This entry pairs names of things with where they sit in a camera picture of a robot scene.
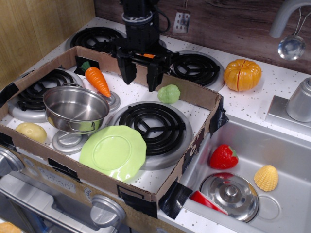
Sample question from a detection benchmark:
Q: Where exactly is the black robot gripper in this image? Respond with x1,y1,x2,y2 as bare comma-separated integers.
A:
113,14,173,92

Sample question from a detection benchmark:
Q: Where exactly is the light green toy broccoli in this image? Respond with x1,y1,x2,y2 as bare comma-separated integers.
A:
157,84,181,104

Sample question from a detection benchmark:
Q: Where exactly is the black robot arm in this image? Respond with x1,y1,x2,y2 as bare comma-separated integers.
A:
112,0,173,92

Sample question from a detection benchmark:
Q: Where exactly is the stainless steel pot lid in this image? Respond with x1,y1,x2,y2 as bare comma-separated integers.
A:
200,172,259,223

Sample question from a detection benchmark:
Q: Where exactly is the orange toy carrot cone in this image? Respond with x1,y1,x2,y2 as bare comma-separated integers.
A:
143,53,155,58

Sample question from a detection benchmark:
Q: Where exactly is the silver round stove cap middle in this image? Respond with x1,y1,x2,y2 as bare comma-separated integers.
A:
98,91,121,112

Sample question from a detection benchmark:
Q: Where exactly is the silver round stove cap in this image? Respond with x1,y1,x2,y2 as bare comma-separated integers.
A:
52,131,88,155
98,91,121,112

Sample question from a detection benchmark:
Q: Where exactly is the orange toy carrot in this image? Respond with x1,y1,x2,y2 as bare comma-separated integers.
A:
81,61,111,98

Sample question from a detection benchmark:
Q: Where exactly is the black back left burner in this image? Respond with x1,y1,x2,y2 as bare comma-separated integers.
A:
65,27,126,58

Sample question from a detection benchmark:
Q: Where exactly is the black burner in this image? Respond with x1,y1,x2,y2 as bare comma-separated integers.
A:
108,101,193,171
167,50,225,92
8,68,84,123
65,27,126,58

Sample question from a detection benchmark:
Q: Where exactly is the black back right burner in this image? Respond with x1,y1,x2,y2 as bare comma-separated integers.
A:
167,50,225,92

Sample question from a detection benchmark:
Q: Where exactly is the black front right burner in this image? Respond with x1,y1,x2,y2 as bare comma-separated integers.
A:
108,101,193,171

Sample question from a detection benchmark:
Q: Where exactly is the hanging silver spatula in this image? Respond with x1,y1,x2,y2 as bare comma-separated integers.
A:
172,0,191,33

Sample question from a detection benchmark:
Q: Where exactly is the light green plastic plate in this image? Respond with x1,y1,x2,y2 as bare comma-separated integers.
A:
79,125,147,182

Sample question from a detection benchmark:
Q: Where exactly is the orange toy pumpkin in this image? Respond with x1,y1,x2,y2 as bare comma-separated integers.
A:
223,59,262,92

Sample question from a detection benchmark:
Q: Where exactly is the silver round stove cap front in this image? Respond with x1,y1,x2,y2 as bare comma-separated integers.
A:
52,131,88,155

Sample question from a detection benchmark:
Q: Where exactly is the black front left burner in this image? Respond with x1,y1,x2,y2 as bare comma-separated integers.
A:
8,68,84,123

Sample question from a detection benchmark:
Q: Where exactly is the red toy strawberry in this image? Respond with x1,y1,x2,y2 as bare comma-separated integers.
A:
209,144,239,170

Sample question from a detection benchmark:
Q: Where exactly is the yellow toy potato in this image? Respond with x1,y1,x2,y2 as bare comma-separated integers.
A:
15,122,47,143

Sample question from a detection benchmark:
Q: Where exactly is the red toy pepper piece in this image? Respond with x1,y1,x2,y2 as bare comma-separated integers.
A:
190,191,228,215

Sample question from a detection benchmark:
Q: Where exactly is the brown cardboard fence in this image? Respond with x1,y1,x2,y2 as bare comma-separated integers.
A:
0,46,224,211

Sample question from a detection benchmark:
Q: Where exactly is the silver stove knob right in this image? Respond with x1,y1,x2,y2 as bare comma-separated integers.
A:
90,195,126,228

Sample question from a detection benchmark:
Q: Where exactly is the silver stove knob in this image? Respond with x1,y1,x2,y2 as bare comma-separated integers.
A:
0,147,24,177
90,195,126,228

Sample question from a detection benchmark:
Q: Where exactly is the hanging silver ladle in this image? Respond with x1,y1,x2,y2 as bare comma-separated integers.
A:
277,8,311,61

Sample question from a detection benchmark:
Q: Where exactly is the silver faucet spout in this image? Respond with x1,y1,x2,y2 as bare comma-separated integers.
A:
269,0,311,38

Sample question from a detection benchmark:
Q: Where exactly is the silver stove knob left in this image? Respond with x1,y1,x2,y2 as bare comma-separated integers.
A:
0,147,24,177

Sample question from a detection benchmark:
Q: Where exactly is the silver sink basin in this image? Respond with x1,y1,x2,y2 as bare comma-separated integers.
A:
181,117,311,233

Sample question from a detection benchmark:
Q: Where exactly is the yellow toy corn piece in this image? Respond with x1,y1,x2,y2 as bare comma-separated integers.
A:
254,165,278,192

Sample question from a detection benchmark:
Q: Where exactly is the yellow toy at corner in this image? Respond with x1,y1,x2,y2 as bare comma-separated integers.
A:
0,222,21,233

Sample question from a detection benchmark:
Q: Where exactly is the silver faucet handle base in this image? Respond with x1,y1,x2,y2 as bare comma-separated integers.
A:
265,78,311,135

